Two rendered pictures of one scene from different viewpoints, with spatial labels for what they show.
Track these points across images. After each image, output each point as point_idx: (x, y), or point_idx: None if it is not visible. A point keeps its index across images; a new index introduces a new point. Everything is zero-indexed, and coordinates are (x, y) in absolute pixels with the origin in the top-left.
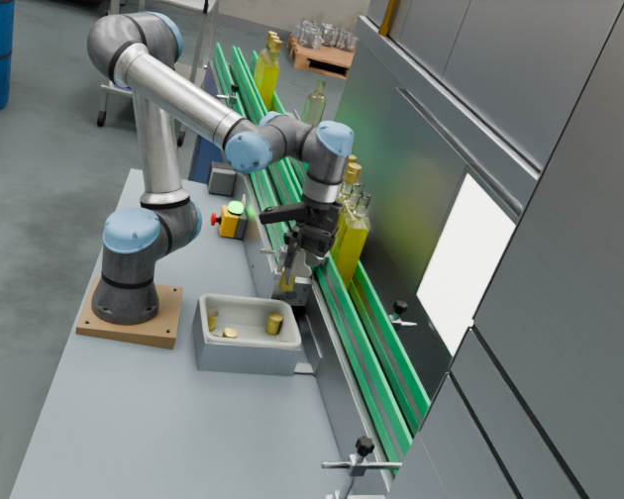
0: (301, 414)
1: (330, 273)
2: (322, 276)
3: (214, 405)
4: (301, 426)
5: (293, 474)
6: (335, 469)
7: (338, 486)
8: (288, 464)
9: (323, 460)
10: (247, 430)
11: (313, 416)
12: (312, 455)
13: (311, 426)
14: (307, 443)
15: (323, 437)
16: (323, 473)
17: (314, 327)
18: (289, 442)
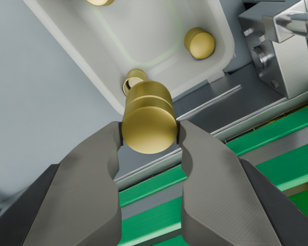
0: (81, 125)
1: (289, 160)
2: (307, 122)
3: (2, 34)
4: (66, 131)
5: (6, 144)
6: (44, 167)
7: (31, 173)
8: (11, 137)
9: (44, 158)
10: (9, 87)
11: (89, 135)
12: (41, 150)
13: (75, 138)
14: (51, 141)
15: (71, 150)
16: (31, 162)
17: (202, 112)
18: (36, 129)
